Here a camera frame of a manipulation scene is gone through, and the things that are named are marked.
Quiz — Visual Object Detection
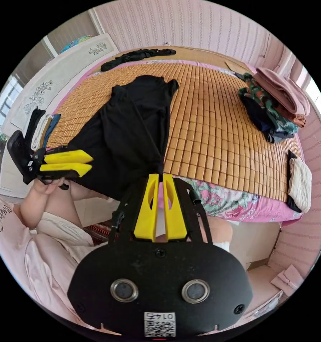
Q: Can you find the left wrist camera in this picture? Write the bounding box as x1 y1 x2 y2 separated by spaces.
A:
6 130 34 177

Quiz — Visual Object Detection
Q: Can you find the person's left forearm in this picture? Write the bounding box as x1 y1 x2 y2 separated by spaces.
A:
20 188 52 231

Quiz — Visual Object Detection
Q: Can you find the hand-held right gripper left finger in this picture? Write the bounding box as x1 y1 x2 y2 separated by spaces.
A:
133 173 160 242

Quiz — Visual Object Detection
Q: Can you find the black long sleeve shirt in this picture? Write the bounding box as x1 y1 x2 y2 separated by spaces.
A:
66 74 180 201

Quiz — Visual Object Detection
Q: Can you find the bed with woven mat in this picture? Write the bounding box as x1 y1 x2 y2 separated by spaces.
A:
0 33 310 268

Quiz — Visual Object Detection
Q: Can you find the colourful pile of clothes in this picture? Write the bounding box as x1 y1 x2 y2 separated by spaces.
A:
238 67 311 144

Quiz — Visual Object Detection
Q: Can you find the white and black pile of clothes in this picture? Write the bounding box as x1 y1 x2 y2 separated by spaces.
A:
285 150 313 214

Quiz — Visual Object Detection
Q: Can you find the window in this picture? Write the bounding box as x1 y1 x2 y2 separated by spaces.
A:
0 74 25 161

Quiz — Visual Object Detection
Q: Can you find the person's left hand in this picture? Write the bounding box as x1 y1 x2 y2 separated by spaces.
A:
33 177 71 196

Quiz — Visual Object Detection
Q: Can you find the black white blue pile of clothes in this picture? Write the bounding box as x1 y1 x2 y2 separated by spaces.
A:
23 106 62 151

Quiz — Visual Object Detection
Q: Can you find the red patterned rug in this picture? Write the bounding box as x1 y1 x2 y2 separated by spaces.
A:
82 221 113 246

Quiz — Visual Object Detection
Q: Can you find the person's body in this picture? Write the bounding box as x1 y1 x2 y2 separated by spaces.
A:
0 183 234 330

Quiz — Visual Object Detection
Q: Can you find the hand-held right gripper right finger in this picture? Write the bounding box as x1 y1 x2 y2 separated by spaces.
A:
163 173 188 242

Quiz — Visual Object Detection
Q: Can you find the crumpled black garment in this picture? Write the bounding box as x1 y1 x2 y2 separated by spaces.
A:
100 48 177 72

